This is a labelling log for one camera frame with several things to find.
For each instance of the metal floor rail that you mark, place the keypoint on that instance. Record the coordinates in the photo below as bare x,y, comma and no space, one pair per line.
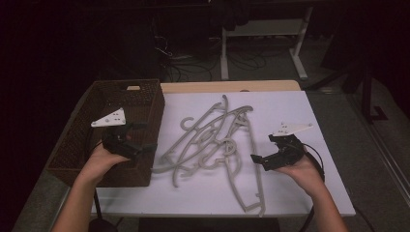
386,158

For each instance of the person's right hand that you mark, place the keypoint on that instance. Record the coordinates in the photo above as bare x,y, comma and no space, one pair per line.
303,172

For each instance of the dark cloth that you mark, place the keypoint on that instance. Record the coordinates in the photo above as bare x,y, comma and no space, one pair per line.
230,14

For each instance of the brown wicker basket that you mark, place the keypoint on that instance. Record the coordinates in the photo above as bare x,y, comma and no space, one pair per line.
80,151

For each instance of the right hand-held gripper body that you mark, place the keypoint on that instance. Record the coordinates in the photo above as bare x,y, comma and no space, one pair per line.
290,153

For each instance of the person's left hand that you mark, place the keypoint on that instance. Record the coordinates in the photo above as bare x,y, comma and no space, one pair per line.
100,161

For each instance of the white desk frame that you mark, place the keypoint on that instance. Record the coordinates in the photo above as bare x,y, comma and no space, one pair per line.
264,27

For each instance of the black round object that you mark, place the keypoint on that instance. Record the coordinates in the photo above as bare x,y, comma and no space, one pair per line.
102,226

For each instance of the dark metal stand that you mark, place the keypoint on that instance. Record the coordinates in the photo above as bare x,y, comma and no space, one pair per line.
367,96

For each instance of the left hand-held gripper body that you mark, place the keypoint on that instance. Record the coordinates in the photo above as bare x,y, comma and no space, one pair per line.
117,141

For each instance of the white board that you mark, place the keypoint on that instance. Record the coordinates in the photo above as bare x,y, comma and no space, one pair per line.
290,106

